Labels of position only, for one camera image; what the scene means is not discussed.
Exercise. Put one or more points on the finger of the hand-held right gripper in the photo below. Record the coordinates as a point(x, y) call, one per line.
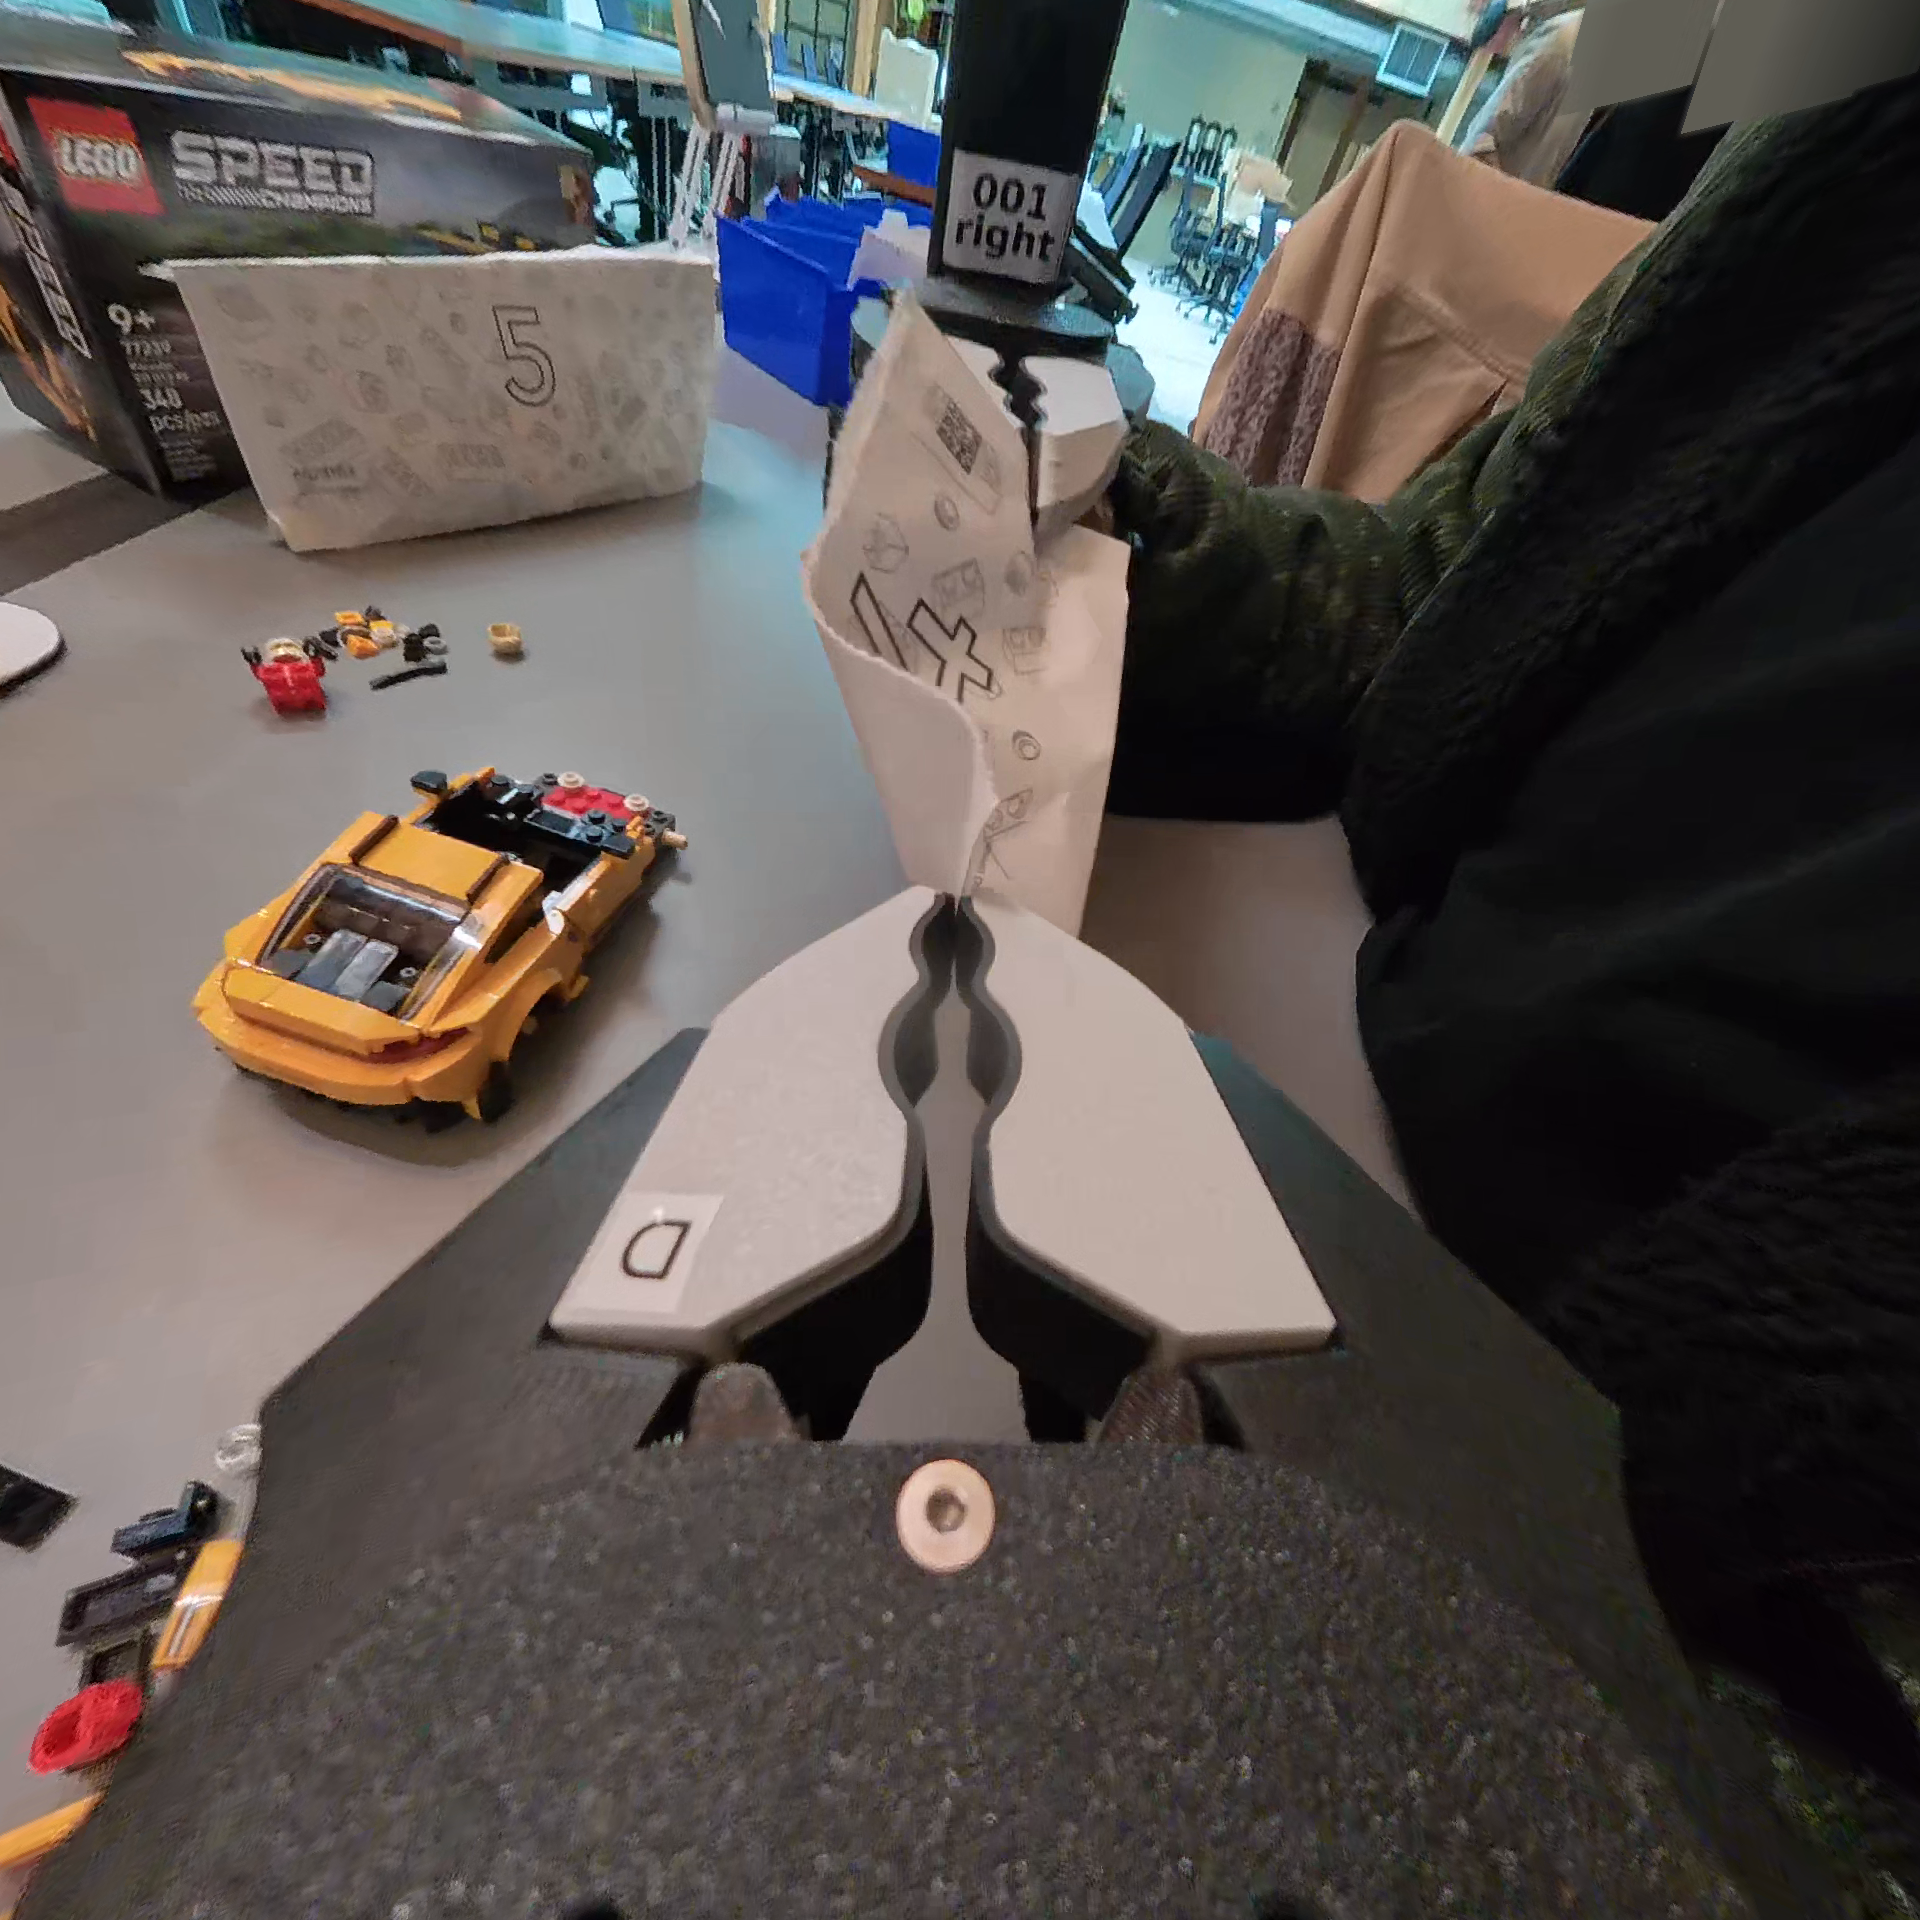
point(1080, 443)

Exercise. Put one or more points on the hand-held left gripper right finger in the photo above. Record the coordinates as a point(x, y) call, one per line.
point(1154, 1154)

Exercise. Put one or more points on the yellow lego car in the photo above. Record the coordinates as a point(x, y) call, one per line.
point(421, 960)

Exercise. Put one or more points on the red lego minifigure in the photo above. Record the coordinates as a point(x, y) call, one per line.
point(291, 682)

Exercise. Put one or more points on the blue storage bin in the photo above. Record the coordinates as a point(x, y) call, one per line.
point(781, 300)

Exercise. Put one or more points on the person's right forearm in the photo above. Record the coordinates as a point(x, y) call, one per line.
point(1274, 600)

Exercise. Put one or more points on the tan round lego piece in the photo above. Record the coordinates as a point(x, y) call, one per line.
point(506, 641)

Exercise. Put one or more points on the pile of small lego pieces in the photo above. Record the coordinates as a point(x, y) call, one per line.
point(120, 1604)

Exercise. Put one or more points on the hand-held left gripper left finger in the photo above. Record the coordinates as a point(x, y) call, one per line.
point(765, 1141)

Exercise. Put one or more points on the white book stand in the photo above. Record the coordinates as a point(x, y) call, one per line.
point(22, 645)

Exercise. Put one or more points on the small torn white paper bag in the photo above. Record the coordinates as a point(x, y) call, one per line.
point(930, 600)

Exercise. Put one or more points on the tan fabric cover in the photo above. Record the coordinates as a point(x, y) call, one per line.
point(1395, 300)

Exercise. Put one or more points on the lego set box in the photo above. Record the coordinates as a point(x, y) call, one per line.
point(301, 165)

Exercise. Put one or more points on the white numbered paper bag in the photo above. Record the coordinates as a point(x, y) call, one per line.
point(450, 405)

